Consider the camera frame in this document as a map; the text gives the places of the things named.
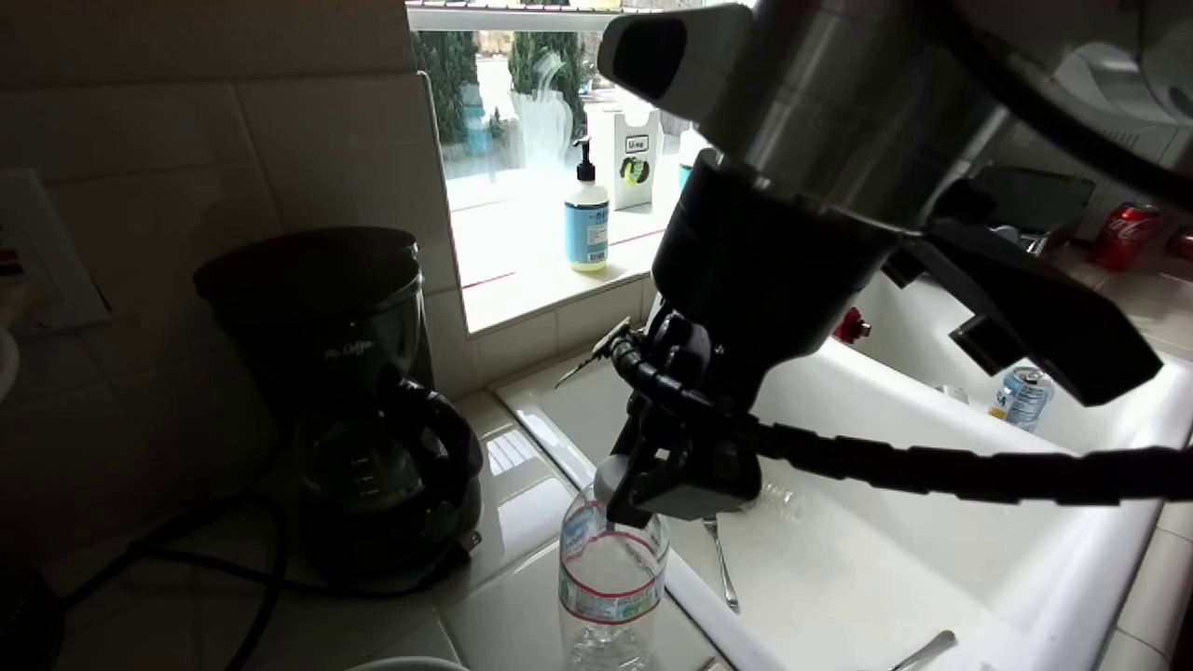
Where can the white carton with green print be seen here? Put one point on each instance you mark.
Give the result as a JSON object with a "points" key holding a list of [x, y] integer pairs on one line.
{"points": [[637, 156]]}

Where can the white window frame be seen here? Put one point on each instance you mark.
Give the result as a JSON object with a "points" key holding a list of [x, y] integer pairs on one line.
{"points": [[499, 18]]}

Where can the white bowl rim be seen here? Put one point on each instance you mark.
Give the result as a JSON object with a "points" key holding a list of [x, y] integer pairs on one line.
{"points": [[412, 665]]}

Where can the red round object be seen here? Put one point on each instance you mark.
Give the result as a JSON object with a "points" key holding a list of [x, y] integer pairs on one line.
{"points": [[1124, 236]]}

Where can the blue drink can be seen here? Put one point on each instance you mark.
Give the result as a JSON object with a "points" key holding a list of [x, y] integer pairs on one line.
{"points": [[1024, 395]]}

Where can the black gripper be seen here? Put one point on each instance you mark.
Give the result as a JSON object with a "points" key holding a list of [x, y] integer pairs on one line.
{"points": [[768, 266]]}

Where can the black drip coffee maker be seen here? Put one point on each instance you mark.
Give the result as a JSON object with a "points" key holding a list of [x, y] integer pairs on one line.
{"points": [[320, 301]]}

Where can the small blue pump soap bottle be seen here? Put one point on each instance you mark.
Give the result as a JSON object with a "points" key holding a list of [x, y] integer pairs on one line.
{"points": [[586, 228]]}

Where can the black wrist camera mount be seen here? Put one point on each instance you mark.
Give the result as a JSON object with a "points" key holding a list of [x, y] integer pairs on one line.
{"points": [[1055, 318]]}

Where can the metal spoon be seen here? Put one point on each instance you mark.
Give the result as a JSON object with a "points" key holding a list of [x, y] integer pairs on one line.
{"points": [[726, 563]]}

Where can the clear plastic water bottle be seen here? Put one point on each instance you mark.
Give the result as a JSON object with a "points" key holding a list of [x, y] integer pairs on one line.
{"points": [[613, 590]]}

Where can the white double basin sink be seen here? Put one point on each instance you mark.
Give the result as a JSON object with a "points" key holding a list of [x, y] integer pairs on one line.
{"points": [[869, 582]]}

